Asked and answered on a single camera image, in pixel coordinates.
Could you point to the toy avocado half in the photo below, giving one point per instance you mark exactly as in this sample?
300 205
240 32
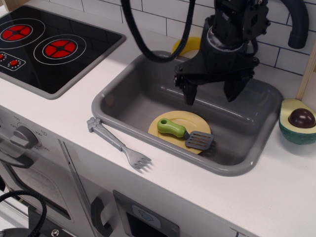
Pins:
297 122

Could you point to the dark grey cabinet handle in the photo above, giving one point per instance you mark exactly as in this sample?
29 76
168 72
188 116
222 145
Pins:
96 209

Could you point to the green handled grey spatula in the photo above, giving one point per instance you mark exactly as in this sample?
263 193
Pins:
196 139

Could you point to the grey plastic sink basin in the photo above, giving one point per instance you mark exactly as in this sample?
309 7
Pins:
144 92

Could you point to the grey oven knob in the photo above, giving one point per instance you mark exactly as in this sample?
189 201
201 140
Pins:
24 138

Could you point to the dark grey faucet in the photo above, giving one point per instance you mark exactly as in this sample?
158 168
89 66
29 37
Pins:
300 23

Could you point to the yellow plastic plate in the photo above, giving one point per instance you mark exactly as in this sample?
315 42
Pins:
190 121

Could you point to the toy oven door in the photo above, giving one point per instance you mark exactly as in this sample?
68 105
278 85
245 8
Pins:
48 180

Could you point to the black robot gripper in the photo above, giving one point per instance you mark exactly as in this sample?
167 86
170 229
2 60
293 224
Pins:
216 62

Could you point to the yellow toy banana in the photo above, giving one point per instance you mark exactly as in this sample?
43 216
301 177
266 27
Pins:
191 48

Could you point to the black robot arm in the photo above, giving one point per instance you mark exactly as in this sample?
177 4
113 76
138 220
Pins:
240 21

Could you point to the grey oven door handle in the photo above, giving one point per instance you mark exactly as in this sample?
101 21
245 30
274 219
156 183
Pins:
14 156

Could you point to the grey dishwasher panel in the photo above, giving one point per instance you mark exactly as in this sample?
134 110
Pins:
139 221

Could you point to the grey plastic toy fork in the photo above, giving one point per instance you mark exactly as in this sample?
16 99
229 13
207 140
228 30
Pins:
134 158

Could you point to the black toy stovetop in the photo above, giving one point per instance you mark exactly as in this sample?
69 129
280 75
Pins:
47 54

